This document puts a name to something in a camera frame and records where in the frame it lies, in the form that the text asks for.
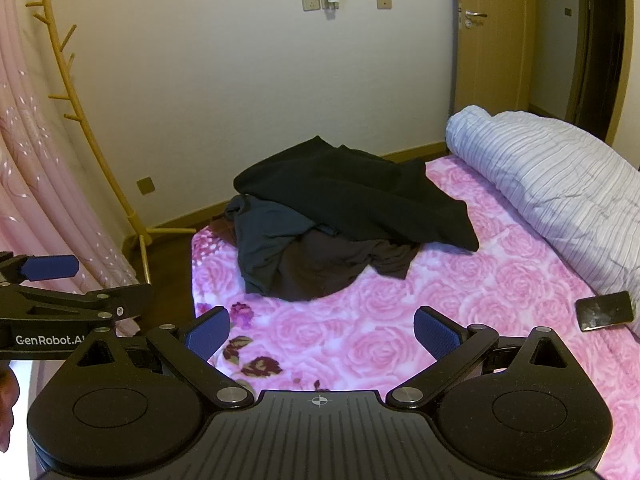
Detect low wall socket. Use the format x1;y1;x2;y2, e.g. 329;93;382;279
137;177;155;196

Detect striped white duvet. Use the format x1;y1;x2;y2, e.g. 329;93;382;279
446;105;639;335

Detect black zip jacket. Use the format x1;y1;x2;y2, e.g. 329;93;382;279
233;136;480;252

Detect person's left hand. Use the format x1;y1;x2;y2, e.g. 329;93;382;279
0;361;20;453

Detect yellow coat rack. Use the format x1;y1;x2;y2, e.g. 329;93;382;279
25;0;196;284

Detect black smartphone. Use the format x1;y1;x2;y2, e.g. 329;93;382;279
575;292;634;332

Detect beige wall switch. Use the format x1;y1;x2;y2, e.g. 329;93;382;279
376;0;393;10

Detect wooden door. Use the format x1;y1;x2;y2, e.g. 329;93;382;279
454;0;536;115

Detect wall socket plate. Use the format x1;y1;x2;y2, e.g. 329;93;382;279
302;0;322;12

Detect pink rose bed sheet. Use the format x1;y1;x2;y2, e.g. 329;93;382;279
190;154;640;480

